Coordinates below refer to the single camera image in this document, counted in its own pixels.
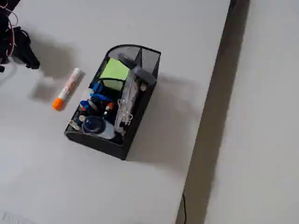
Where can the orange capped white marker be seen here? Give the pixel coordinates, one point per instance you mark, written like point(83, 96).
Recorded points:
point(70, 84)

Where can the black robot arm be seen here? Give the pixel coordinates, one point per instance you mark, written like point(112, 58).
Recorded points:
point(3, 35)

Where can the black mesh organizer tray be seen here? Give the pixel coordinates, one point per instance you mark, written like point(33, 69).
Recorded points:
point(93, 144)

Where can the blue pen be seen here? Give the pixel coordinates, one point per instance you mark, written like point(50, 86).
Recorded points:
point(100, 97)

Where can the green sticky note pad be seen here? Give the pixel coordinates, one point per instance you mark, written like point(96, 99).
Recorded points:
point(114, 70)

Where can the blue capped glue bottle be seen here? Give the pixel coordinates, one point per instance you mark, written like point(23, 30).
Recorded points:
point(93, 123)

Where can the red tipped pen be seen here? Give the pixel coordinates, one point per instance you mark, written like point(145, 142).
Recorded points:
point(109, 106)

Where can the clear plastic bag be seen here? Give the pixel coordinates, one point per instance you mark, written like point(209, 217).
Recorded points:
point(129, 93)

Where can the small white cap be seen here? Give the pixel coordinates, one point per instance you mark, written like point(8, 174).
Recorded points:
point(143, 87)

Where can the white printed label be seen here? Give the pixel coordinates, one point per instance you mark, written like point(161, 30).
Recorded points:
point(11, 218)

